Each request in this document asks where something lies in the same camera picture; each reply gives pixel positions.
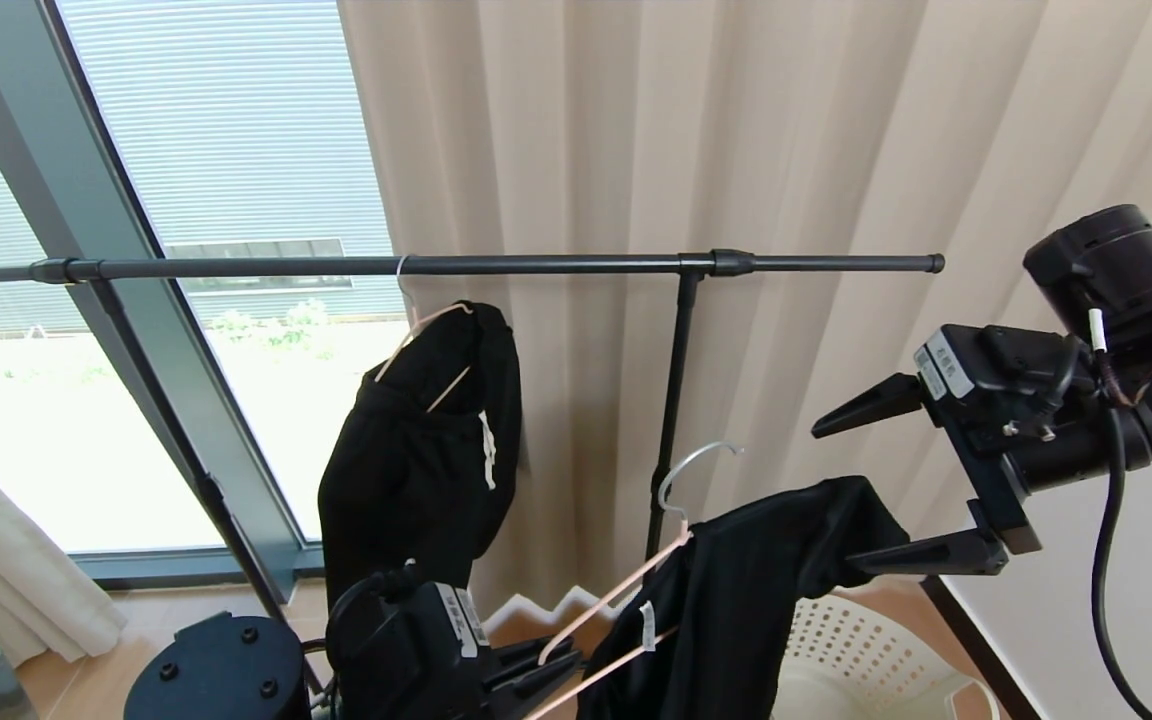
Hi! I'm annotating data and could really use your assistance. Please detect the white laundry basket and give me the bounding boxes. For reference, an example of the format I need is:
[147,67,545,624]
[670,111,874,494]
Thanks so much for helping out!
[771,595,1002,720]

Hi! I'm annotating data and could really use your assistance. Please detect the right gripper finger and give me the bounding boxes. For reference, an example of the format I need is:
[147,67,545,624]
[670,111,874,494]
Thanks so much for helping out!
[810,373,938,440]
[844,528,1010,578]

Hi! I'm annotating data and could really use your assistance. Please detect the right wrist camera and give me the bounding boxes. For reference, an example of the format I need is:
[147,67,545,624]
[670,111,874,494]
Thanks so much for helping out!
[914,323,1097,443]

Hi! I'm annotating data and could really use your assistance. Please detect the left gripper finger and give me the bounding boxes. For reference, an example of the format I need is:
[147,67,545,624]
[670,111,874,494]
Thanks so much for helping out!
[482,638,580,683]
[509,654,588,717]

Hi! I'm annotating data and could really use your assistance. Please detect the window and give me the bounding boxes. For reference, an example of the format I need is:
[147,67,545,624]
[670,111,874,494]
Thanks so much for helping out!
[0,0,412,591]

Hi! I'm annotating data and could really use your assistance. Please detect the black clothes rack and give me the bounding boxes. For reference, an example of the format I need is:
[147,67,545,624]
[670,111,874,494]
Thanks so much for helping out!
[0,248,947,701]

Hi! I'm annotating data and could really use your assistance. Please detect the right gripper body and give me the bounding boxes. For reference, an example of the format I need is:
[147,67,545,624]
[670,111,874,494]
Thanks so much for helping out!
[934,373,1152,557]

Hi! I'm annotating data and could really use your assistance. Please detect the pink clothes hanger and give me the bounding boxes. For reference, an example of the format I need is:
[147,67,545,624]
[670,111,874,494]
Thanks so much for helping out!
[374,255,477,413]
[521,441,745,720]

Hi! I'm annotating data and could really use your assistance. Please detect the beige curtain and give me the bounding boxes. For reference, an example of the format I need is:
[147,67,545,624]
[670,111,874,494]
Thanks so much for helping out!
[336,0,1152,626]
[0,418,129,669]

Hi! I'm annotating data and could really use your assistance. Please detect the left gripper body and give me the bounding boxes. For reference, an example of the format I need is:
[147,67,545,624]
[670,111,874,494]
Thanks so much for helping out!
[469,650,529,720]

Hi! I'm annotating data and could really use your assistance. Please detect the black garment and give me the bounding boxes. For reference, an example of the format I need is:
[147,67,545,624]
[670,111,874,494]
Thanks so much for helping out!
[576,476,912,720]

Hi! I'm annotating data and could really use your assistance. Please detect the black shorts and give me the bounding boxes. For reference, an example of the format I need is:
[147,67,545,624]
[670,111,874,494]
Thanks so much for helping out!
[318,300,524,611]

